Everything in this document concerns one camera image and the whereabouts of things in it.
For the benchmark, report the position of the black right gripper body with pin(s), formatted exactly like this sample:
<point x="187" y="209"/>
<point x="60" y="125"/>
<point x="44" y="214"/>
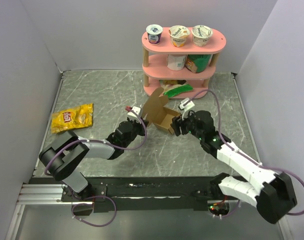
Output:
<point x="188" y="125"/>

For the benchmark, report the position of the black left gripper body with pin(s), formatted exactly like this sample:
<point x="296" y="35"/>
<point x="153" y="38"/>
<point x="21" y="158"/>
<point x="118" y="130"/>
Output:
<point x="138" y="129"/>

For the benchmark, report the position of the brown cardboard paper box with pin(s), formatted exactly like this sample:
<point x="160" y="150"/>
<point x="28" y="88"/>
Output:
<point x="156" y="112"/>

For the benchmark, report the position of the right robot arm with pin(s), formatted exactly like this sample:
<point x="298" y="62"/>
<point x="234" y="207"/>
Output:
<point x="271" y="193"/>

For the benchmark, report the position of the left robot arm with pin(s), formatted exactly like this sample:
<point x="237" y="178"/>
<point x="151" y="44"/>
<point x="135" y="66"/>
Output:
<point x="65" y="153"/>

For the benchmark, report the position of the green white snack bag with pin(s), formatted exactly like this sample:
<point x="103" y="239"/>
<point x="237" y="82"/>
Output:
<point x="173" y="88"/>

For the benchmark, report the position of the yellow Lays chip bag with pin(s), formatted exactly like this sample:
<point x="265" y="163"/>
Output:
<point x="73" y="118"/>

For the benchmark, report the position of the pink three-tier shelf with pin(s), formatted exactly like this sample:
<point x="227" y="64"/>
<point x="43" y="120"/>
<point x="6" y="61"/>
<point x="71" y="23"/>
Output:
<point x="165" y="65"/>

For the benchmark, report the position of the white paper cup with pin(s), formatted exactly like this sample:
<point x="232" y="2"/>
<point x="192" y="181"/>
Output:
<point x="176" y="62"/>

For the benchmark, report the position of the green snack canister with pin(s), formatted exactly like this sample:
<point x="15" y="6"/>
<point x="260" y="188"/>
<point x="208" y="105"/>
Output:
<point x="197" y="63"/>

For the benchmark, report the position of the orange Chobani yogurt cup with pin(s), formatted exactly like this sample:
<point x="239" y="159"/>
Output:
<point x="178" y="35"/>

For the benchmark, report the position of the white Chobani yogurt cup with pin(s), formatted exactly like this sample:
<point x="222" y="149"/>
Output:
<point x="201" y="35"/>

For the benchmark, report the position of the blue yogurt cup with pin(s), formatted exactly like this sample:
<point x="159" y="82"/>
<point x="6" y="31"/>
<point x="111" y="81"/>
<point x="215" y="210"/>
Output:
<point x="154" y="33"/>

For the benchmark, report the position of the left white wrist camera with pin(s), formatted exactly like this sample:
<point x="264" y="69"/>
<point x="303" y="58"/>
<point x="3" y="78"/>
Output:
<point x="134" y="113"/>

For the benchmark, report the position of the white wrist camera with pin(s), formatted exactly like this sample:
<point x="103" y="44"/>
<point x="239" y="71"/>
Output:
<point x="186" y="105"/>
<point x="134" y="113"/>

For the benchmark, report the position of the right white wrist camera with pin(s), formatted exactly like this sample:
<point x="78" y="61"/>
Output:
<point x="186" y="105"/>

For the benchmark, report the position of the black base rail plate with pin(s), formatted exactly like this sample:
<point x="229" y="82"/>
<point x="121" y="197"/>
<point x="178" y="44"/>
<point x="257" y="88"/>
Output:
<point x="148" y="193"/>

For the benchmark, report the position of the aluminium frame rail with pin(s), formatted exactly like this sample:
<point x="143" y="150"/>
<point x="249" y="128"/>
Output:
<point x="34" y="194"/>

